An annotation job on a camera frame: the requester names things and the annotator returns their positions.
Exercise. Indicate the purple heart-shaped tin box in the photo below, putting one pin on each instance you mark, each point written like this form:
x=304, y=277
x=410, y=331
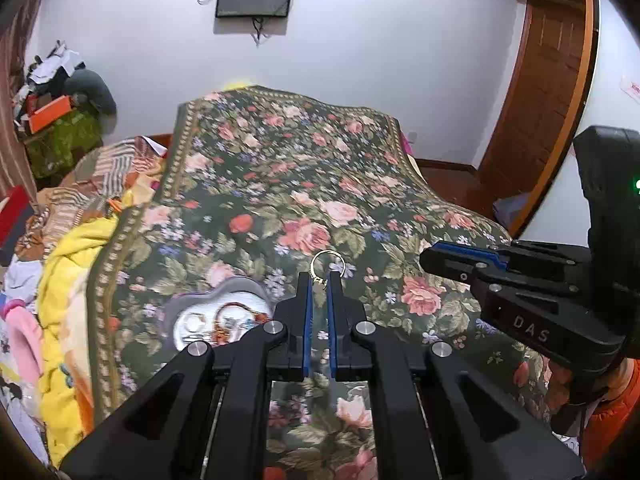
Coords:
x=200, y=302

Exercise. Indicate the pink label sticker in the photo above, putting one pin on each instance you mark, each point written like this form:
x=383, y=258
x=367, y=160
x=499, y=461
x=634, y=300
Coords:
x=631, y=87

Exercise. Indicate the floral blanket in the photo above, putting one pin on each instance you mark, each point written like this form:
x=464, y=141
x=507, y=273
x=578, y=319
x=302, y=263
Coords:
x=280, y=175

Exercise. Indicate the grey cloth bundle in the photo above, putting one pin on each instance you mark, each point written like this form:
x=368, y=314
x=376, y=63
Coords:
x=92, y=90

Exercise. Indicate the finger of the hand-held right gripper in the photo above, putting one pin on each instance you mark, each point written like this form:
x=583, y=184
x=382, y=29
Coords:
x=545, y=257
x=450, y=267

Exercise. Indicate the red and white box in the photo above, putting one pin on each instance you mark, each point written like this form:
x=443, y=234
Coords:
x=12, y=220

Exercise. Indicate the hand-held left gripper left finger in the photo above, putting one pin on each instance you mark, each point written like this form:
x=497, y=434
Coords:
x=308, y=320

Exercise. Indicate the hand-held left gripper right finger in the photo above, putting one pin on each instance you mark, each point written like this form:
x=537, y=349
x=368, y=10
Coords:
x=331, y=320

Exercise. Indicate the person's right forearm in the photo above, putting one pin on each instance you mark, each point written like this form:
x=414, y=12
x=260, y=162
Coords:
x=612, y=425

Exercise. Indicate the striped patchwork quilt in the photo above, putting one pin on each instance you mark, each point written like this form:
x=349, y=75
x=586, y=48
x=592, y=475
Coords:
x=100, y=175

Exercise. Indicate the striped red curtain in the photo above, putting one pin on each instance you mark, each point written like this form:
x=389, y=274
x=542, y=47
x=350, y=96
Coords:
x=10, y=110

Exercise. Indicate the yellow pillow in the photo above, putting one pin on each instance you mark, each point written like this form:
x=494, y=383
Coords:
x=237, y=86

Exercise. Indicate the yellow blanket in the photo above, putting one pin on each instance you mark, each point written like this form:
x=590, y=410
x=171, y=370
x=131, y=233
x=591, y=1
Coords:
x=70, y=280

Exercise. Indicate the green patterned cloth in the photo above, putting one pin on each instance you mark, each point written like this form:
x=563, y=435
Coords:
x=62, y=145

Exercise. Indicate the white wardrobe sliding door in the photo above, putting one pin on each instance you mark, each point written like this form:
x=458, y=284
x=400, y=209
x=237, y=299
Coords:
x=615, y=50

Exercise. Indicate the brown wooden door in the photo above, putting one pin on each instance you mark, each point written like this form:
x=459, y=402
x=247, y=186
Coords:
x=540, y=85

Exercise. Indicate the orange box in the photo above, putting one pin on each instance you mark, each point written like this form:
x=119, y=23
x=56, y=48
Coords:
x=47, y=115

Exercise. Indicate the pile of clothes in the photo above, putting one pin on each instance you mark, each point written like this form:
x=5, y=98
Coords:
x=47, y=67

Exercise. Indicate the pink plush toy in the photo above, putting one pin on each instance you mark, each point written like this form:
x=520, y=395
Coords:
x=22, y=340

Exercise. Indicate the lavender cloth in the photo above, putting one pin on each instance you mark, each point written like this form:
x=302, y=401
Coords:
x=510, y=212

